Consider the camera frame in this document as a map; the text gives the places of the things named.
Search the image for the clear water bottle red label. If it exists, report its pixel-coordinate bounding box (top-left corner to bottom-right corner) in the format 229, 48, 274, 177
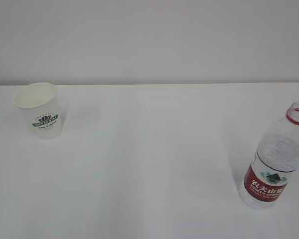
239, 102, 299, 210

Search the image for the white paper cup green logo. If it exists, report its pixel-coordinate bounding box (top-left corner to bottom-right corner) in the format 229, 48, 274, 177
13, 83, 62, 140

